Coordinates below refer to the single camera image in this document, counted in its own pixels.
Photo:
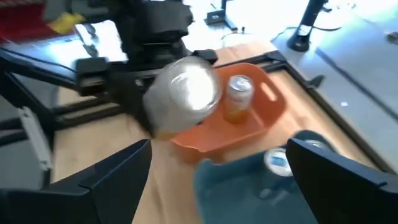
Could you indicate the white and orange soda can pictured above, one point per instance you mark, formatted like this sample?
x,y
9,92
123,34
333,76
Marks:
x,y
237,99
183,93

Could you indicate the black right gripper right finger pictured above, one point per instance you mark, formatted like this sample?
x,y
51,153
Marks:
x,y
342,199

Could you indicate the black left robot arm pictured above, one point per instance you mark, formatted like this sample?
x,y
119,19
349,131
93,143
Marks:
x,y
155,31

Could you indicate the grey metal bracket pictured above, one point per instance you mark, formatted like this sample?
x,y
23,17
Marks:
x,y
34,140

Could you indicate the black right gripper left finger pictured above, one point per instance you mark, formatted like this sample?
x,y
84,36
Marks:
x,y
77,208

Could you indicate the red object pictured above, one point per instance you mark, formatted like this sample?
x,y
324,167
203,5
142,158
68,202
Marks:
x,y
21,21

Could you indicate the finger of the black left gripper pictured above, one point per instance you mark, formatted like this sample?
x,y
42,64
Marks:
x,y
138,115

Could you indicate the yellow object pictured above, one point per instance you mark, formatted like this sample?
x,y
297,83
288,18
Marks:
x,y
65,22

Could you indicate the orange plastic bin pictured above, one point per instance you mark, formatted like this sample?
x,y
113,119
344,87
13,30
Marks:
x,y
264,118

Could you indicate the black round-base stand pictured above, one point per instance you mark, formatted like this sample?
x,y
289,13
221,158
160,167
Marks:
x,y
306,21

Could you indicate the blue soda can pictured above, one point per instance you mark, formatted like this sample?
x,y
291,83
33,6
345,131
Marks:
x,y
276,161

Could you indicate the black flat-base stand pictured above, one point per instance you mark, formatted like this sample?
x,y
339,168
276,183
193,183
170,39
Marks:
x,y
217,15

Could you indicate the dark teal plastic bin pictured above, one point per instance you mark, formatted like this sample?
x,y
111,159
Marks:
x,y
236,193

